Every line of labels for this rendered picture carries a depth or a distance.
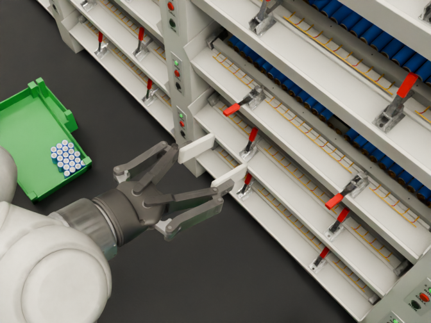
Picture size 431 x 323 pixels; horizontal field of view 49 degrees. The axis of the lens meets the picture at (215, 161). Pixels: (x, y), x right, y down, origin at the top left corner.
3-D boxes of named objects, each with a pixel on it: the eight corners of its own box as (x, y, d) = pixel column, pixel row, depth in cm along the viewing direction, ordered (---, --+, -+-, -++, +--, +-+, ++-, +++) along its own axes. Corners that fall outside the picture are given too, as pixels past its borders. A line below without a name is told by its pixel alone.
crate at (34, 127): (92, 167, 147) (92, 161, 140) (33, 205, 140) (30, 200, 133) (36, 91, 149) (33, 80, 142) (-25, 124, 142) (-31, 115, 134)
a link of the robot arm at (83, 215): (84, 289, 62) (122, 265, 65) (80, 254, 56) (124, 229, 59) (49, 240, 66) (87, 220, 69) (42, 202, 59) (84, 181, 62)
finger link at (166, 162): (138, 210, 69) (130, 206, 69) (177, 161, 76) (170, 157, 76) (139, 193, 66) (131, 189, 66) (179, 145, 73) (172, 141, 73)
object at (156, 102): (179, 144, 145) (165, 124, 132) (74, 38, 170) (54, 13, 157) (228, 99, 146) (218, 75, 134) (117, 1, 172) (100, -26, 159)
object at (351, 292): (358, 323, 115) (362, 320, 103) (199, 163, 141) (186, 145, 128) (416, 265, 117) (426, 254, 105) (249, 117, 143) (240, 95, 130)
